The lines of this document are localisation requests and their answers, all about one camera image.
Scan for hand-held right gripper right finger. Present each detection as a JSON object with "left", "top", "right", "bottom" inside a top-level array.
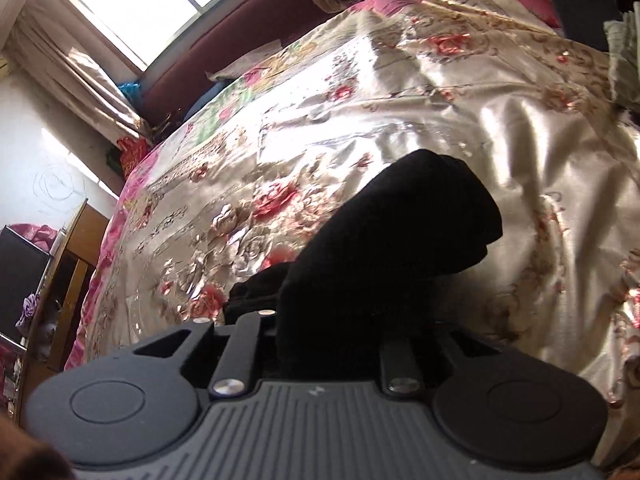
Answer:
[{"left": 377, "top": 330, "right": 506, "bottom": 395}]

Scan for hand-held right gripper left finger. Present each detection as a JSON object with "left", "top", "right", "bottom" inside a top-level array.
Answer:
[{"left": 132, "top": 309, "right": 277, "bottom": 401}]

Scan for window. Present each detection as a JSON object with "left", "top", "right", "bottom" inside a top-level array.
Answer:
[{"left": 62, "top": 0, "right": 278, "bottom": 73}]

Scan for black television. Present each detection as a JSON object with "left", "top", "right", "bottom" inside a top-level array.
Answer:
[{"left": 0, "top": 225, "right": 52, "bottom": 343}]

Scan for maroon sofa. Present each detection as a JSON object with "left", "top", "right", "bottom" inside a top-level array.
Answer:
[{"left": 140, "top": 0, "right": 331, "bottom": 128}]

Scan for pink cloth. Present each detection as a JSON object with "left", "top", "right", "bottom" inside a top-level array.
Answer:
[{"left": 9, "top": 222, "right": 62, "bottom": 248}]

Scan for pale green cloth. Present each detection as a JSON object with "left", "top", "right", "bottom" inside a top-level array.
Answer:
[{"left": 603, "top": 14, "right": 640, "bottom": 108}]

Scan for dark flat object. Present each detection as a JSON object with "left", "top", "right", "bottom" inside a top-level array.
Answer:
[{"left": 546, "top": 0, "right": 622, "bottom": 52}]

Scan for blue plastic bag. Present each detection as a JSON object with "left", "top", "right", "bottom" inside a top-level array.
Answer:
[{"left": 119, "top": 80, "right": 147, "bottom": 117}]

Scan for wooden television cabinet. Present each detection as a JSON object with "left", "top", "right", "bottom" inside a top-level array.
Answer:
[{"left": 17, "top": 199, "right": 112, "bottom": 413}]

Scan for red bag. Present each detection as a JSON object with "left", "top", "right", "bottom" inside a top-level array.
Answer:
[{"left": 117, "top": 136, "right": 152, "bottom": 177}]

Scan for white cloth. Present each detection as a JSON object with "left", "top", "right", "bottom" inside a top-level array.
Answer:
[{"left": 206, "top": 39, "right": 282, "bottom": 82}]

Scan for purple cloth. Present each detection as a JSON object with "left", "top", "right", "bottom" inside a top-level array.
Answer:
[{"left": 15, "top": 292, "right": 42, "bottom": 332}]

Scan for black pants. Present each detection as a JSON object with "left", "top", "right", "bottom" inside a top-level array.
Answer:
[{"left": 226, "top": 149, "right": 503, "bottom": 382}]

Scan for floral satin bedspread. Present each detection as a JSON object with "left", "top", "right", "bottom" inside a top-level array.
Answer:
[{"left": 65, "top": 0, "right": 640, "bottom": 406}]

